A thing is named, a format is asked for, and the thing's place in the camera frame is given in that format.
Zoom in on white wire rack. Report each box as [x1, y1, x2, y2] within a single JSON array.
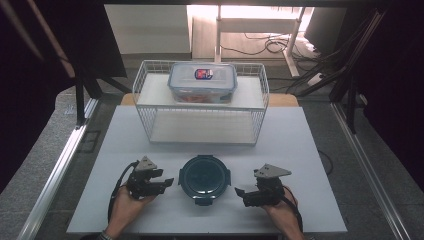
[[132, 59, 270, 147]]

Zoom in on person's left hand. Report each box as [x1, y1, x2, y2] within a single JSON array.
[[107, 184, 158, 235]]

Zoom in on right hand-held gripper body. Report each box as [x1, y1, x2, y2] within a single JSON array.
[[242, 163, 293, 208]]

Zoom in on round glass container teal lid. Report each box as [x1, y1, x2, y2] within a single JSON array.
[[178, 154, 232, 207]]

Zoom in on hand-held gripper black cable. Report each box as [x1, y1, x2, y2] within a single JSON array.
[[281, 185, 305, 234], [106, 160, 140, 223]]

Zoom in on thin black cable loop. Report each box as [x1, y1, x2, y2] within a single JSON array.
[[317, 149, 335, 177]]

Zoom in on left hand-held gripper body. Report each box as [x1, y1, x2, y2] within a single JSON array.
[[126, 155, 168, 201]]

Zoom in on black floor cables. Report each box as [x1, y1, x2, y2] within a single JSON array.
[[220, 32, 292, 57]]

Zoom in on right hand-held gripper black cable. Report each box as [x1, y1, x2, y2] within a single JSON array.
[[281, 185, 305, 234]]

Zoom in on white cabinet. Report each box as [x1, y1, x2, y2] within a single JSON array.
[[104, 4, 193, 56]]

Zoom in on white power strip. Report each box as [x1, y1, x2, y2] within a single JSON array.
[[306, 72, 327, 88]]

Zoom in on white metal desk frame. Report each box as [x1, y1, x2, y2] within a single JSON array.
[[214, 4, 307, 79]]

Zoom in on black metal stand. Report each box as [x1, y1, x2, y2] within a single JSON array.
[[345, 74, 358, 135], [74, 75, 88, 128]]

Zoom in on person's right hand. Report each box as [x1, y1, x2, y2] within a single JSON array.
[[260, 185, 304, 236]]

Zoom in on rectangular clear plastic food container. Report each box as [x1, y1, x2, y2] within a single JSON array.
[[167, 62, 239, 104]]

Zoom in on black cable bundle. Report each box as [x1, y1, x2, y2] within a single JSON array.
[[285, 9, 388, 98]]

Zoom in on wooden table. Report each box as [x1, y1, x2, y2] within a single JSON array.
[[119, 92, 300, 108]]

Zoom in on left hand-held gripper black cable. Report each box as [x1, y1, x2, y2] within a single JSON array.
[[106, 160, 140, 223]]

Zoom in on aluminium frame rail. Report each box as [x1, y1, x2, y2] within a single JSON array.
[[329, 101, 410, 240], [15, 97, 102, 240]]

